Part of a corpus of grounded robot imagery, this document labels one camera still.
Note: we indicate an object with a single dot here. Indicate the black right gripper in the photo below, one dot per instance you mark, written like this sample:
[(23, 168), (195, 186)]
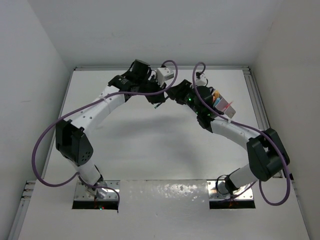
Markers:
[(177, 92)]

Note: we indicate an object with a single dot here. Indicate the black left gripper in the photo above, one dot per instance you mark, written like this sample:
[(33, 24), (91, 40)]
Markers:
[(156, 98)]

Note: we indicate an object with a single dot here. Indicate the green pen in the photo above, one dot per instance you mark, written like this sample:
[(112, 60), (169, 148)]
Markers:
[(158, 105)]

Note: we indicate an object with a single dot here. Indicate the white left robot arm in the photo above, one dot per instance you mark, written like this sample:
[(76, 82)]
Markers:
[(72, 137)]

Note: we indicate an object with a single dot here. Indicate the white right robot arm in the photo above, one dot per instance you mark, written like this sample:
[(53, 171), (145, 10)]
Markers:
[(266, 153)]

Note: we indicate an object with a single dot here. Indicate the white purple desk organizer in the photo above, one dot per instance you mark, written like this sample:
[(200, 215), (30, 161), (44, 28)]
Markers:
[(230, 112)]

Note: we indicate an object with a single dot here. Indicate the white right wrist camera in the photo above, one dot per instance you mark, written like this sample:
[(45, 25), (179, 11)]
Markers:
[(201, 79)]

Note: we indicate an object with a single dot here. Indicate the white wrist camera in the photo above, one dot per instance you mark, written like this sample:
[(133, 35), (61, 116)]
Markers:
[(201, 79), (163, 74)]

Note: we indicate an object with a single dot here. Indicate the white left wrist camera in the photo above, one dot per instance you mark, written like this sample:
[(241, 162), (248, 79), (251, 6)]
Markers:
[(163, 74)]

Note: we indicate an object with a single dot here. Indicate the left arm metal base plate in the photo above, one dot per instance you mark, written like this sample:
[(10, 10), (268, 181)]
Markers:
[(108, 193)]

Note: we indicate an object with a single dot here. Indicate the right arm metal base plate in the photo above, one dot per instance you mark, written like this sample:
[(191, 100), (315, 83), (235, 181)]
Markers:
[(218, 192)]

